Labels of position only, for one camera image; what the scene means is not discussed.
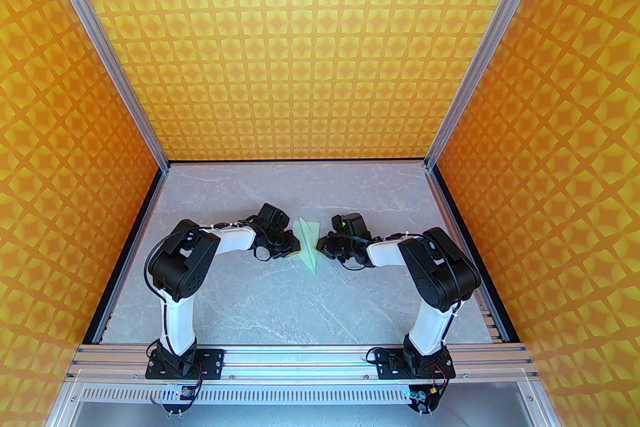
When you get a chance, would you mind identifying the light green paper sheet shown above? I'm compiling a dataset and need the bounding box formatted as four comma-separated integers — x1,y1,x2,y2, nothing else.
292,216,322,274

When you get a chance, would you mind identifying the black back edge strip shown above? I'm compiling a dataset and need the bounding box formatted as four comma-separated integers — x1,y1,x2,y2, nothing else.
167,158,430,165

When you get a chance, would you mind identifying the small circuit board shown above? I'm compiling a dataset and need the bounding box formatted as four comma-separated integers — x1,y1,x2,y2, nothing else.
160,384,198,415
407,385,441,415

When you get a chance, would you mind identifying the black camera cable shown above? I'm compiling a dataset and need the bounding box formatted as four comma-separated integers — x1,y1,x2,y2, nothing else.
210,222,275,264
342,232,431,272

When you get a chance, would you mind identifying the black aluminium side rail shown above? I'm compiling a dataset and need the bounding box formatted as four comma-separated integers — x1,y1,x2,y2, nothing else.
81,166,169,345
427,164,523,344

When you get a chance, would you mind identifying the aluminium front frame rail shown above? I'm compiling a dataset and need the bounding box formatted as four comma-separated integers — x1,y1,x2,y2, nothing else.
67,343,538,384

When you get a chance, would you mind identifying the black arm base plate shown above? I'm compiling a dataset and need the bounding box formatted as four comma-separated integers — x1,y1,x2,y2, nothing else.
145,349,226,380
374,348,457,380

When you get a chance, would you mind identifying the slotted white cable duct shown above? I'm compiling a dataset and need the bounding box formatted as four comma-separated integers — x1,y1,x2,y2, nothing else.
75,384,538,406

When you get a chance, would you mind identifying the aluminium corner post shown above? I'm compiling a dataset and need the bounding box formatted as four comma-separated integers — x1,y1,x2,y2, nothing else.
27,0,169,171
424,0,563,171

